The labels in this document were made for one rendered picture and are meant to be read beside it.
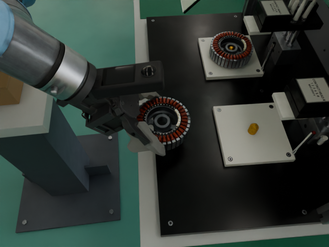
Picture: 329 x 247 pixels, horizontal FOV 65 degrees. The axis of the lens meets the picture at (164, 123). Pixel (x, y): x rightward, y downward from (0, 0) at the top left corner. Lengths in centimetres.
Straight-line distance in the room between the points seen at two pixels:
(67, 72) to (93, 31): 175
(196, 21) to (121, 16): 141
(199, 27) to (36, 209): 110
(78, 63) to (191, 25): 52
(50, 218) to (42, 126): 77
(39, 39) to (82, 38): 171
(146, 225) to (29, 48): 37
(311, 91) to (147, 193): 37
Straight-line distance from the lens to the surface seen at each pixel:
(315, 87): 55
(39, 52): 37
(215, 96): 67
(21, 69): 38
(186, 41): 80
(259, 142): 61
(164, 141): 49
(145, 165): 59
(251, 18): 72
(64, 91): 39
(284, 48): 76
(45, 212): 142
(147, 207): 56
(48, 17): 237
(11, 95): 74
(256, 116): 64
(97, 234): 134
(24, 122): 72
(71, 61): 39
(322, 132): 63
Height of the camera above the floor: 129
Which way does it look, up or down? 58 degrees down
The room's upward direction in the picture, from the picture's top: straight up
